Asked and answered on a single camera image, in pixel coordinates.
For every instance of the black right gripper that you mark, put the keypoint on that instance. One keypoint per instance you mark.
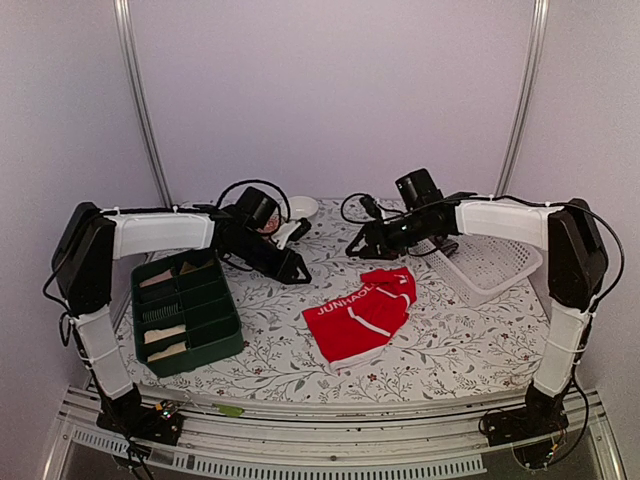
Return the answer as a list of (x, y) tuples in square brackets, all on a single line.
[(375, 233)]

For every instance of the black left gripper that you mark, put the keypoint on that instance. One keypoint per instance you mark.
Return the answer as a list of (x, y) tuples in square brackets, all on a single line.
[(289, 264)]

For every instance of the red garment with white print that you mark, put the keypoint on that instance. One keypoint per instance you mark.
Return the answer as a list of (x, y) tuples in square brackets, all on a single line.
[(357, 328)]

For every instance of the khaki tan underwear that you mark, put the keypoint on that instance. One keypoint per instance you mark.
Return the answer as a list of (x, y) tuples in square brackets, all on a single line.
[(188, 267)]

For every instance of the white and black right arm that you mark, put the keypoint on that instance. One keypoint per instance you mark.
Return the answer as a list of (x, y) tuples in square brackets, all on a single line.
[(577, 263)]

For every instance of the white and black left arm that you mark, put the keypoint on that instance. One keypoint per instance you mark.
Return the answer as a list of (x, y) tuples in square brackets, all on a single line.
[(82, 270)]

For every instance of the beige rolled underwear top slot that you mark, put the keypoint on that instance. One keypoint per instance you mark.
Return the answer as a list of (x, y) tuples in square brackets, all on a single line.
[(158, 278)]

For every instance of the grey striped rolled underwear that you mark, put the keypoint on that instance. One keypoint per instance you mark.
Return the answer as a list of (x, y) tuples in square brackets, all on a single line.
[(160, 313)]

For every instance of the cream rolled underwear front slot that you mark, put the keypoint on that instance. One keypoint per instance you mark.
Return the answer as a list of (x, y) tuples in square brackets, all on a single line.
[(170, 351)]

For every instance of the cream rolled underwear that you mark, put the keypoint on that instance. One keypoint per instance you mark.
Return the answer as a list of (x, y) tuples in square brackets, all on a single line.
[(155, 335)]

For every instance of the grey striped garment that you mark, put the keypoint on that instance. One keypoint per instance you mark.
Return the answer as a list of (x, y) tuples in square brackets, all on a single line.
[(446, 246)]

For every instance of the pink patterned small bowl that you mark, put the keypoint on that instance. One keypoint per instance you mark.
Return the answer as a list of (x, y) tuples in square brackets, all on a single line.
[(272, 225)]

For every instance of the white ceramic bowl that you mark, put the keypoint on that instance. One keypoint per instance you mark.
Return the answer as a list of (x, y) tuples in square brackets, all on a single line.
[(302, 207)]

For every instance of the white plastic laundry basket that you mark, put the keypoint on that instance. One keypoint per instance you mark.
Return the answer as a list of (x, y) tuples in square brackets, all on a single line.
[(483, 267)]

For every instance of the dark green divided organizer tray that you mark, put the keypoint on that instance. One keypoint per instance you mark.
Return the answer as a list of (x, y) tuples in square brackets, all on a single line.
[(207, 309)]

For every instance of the floral patterned table mat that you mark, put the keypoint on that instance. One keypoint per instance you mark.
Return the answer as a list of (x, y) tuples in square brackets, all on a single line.
[(447, 349)]

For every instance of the green tape scrap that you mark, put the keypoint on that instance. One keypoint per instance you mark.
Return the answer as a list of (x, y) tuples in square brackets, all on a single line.
[(229, 410)]

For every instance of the aluminium front rail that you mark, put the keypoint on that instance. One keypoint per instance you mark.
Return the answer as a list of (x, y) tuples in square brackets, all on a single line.
[(428, 439)]

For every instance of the right aluminium frame post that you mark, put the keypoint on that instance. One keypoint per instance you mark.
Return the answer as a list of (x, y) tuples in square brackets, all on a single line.
[(533, 57)]

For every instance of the aluminium frame post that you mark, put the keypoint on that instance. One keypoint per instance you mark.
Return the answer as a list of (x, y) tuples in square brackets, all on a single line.
[(124, 25), (533, 57)]

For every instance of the left aluminium frame post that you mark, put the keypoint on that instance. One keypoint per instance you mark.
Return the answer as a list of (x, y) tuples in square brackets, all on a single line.
[(124, 25)]

